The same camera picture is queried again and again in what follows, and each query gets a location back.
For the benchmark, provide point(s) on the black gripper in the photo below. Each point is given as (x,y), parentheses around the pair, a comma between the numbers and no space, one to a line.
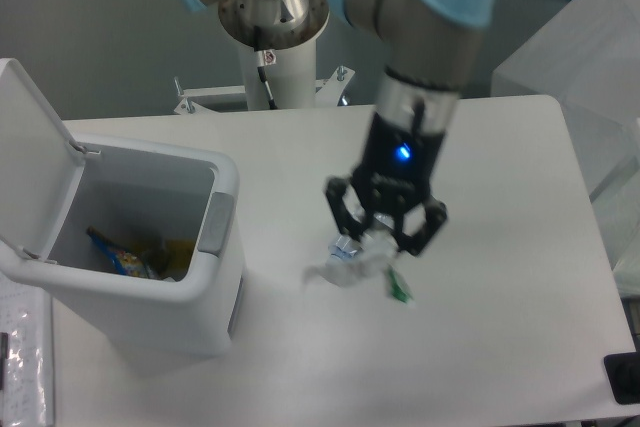
(392,178)

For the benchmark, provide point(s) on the white paper wrapper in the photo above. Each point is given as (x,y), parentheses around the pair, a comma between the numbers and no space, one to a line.
(351,274)

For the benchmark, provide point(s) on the crushed clear plastic bottle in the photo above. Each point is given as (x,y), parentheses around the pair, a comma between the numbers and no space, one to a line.
(375,246)

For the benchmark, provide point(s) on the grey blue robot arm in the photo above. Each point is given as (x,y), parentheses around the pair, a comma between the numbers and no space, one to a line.
(433,45)

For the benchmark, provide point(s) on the white trash can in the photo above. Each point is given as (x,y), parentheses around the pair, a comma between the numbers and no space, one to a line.
(138,238)

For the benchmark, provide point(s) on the white trash can lid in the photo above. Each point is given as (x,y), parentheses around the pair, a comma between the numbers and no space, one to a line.
(42,166)

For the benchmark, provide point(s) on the colourful snack wrapper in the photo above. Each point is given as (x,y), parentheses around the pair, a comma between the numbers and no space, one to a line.
(124,261)

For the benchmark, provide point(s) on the black device at edge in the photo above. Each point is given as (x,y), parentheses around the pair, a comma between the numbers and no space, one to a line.
(622,370)

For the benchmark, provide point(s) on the white paper notebook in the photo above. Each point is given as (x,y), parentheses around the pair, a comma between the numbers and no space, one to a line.
(27,359)

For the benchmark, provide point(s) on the white pedestal foot frame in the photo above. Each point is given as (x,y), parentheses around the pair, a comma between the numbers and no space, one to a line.
(329,92)

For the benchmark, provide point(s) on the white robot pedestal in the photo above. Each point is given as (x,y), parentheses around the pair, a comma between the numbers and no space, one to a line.
(284,68)

